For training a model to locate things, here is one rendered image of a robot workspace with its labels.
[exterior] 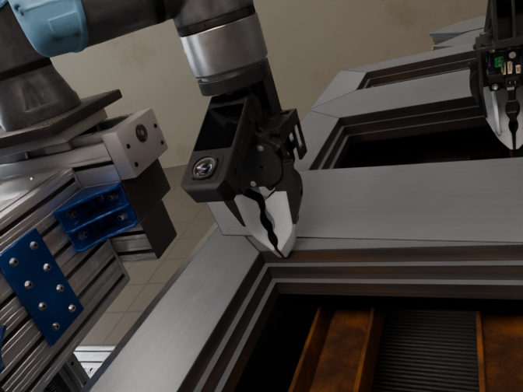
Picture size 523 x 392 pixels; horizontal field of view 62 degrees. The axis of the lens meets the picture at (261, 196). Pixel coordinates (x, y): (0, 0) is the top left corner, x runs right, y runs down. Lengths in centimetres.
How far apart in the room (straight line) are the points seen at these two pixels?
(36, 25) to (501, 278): 46
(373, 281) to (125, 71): 340
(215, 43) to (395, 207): 28
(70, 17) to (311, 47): 286
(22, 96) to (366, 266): 67
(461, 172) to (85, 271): 65
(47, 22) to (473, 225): 42
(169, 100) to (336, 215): 317
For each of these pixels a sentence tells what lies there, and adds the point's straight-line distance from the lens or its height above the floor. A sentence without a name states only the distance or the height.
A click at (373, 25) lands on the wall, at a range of 313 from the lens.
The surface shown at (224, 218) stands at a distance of 62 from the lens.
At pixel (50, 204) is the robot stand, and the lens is 84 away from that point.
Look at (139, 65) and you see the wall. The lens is 368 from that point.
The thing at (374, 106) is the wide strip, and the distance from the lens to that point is 91.
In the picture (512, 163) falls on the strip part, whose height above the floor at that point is 87.
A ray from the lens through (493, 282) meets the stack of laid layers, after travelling 48.
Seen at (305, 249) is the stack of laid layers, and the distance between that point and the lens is 50.
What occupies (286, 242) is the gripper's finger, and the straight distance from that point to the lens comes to 48.
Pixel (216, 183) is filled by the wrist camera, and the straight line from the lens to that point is 36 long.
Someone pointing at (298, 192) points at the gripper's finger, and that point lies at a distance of 44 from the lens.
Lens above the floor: 114
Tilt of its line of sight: 25 degrees down
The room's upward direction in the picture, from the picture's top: 18 degrees counter-clockwise
